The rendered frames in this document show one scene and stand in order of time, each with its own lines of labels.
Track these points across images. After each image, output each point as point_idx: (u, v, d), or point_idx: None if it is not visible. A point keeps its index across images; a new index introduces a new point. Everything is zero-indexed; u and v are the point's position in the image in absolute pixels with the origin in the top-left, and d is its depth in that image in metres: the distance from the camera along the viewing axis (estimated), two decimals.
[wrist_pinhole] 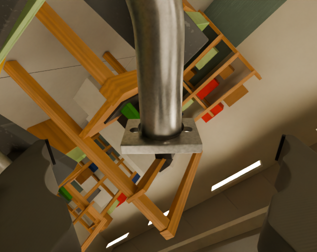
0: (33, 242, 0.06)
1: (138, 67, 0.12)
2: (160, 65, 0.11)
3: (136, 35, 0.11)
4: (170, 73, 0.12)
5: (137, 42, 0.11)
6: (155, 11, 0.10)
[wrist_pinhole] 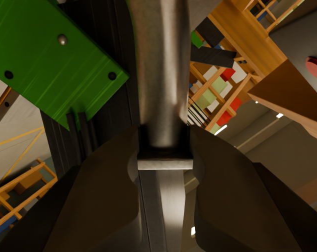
0: (104, 218, 0.06)
1: (139, 72, 0.11)
2: (163, 70, 0.10)
3: (136, 36, 0.10)
4: (174, 79, 0.10)
5: (138, 44, 0.10)
6: (158, 8, 0.09)
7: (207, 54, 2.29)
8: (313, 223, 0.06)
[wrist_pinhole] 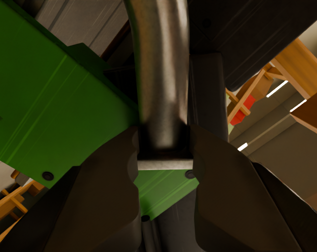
0: (104, 218, 0.06)
1: (137, 73, 0.11)
2: (162, 70, 0.10)
3: (134, 37, 0.10)
4: (173, 79, 0.10)
5: (136, 45, 0.10)
6: (156, 9, 0.09)
7: None
8: (313, 223, 0.06)
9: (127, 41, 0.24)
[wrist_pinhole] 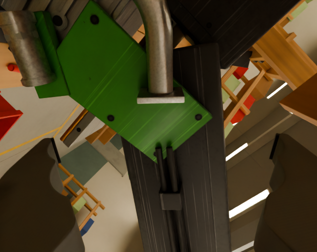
0: (37, 240, 0.06)
1: (147, 51, 0.22)
2: (159, 50, 0.21)
3: (146, 34, 0.21)
4: (164, 54, 0.22)
5: (147, 38, 0.21)
6: (156, 21, 0.20)
7: None
8: None
9: None
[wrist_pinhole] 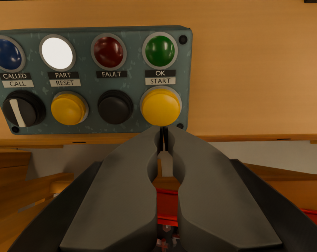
0: (121, 217, 0.06)
1: None
2: None
3: None
4: None
5: None
6: None
7: None
8: (289, 214, 0.06)
9: None
